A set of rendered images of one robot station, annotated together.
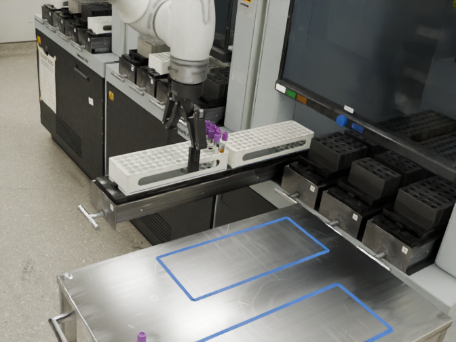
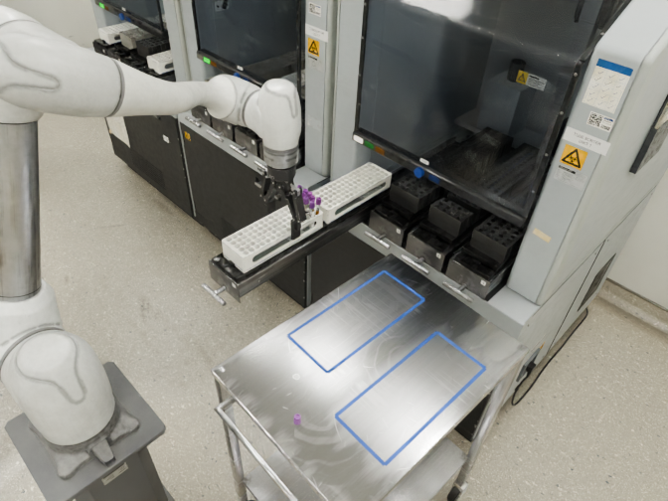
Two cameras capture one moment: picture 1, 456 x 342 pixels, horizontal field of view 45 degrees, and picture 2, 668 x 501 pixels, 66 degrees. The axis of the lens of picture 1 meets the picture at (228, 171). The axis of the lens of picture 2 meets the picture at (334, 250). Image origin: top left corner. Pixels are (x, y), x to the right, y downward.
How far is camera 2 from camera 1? 0.32 m
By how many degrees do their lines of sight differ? 15
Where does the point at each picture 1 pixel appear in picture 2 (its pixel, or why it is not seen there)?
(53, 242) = (160, 275)
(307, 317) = (419, 370)
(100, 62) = not seen: hidden behind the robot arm
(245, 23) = (316, 75)
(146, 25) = (236, 118)
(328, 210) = (414, 249)
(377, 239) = (459, 273)
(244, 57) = (318, 106)
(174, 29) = (265, 125)
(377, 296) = (469, 338)
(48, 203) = (144, 237)
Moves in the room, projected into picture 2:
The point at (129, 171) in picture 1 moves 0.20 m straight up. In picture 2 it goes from (243, 251) to (237, 190)
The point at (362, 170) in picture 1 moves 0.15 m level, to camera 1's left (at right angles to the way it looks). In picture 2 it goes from (439, 213) to (390, 214)
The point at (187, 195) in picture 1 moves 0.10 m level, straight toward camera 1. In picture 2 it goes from (293, 257) to (298, 282)
